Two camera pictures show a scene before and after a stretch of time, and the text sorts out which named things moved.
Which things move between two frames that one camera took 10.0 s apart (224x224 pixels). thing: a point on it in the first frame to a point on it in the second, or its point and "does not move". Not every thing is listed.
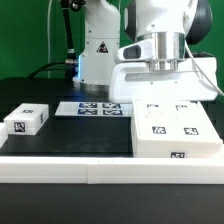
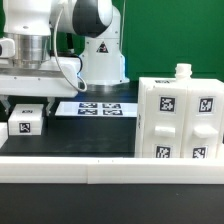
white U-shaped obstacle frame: (110, 170) does not move
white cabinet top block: (27, 119) does not move
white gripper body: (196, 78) to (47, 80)
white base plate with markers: (95, 109) does not move
